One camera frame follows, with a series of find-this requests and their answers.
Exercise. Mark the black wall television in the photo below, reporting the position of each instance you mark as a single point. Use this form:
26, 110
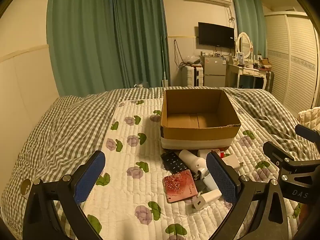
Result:
216, 35

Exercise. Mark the green curtain left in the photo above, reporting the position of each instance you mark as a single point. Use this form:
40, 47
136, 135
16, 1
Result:
101, 45

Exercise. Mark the white suitcase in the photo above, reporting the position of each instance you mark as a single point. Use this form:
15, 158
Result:
192, 76

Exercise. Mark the green curtain right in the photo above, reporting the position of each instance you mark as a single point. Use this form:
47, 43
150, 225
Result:
251, 20

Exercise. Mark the silver small fridge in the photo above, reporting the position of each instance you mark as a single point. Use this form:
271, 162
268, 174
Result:
214, 71

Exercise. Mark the white handheld device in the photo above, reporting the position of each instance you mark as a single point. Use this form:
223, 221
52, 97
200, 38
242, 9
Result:
194, 163

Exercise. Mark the light blue case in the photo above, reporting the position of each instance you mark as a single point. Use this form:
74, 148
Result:
210, 183

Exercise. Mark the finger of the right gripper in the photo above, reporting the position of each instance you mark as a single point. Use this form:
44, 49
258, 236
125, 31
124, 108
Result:
311, 135
276, 154

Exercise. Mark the white box adapter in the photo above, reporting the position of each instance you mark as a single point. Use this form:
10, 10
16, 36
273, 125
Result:
205, 198

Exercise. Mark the white charger block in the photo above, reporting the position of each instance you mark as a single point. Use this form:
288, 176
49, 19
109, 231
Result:
233, 161

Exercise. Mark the grey checked blanket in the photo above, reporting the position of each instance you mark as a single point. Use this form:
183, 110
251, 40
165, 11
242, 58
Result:
44, 154

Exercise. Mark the brown cardboard box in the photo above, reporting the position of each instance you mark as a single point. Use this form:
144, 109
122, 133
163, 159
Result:
197, 119

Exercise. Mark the green curtain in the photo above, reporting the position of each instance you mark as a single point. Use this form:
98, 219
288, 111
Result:
251, 20
101, 45

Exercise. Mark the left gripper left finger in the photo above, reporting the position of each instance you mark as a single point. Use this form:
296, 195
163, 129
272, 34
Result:
41, 220

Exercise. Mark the white louvered wardrobe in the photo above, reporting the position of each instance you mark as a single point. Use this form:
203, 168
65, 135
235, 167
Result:
293, 51

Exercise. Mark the white dressing table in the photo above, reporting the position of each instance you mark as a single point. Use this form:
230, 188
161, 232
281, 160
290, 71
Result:
234, 72

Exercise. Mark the grey power bank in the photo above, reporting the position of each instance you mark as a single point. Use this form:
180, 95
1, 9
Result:
200, 186

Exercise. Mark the red rose notebook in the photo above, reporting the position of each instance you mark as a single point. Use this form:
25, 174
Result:
179, 186

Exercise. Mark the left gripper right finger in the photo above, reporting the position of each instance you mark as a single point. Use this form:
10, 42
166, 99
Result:
269, 219

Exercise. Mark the white oval mirror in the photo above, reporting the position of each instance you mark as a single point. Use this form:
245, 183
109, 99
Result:
244, 45

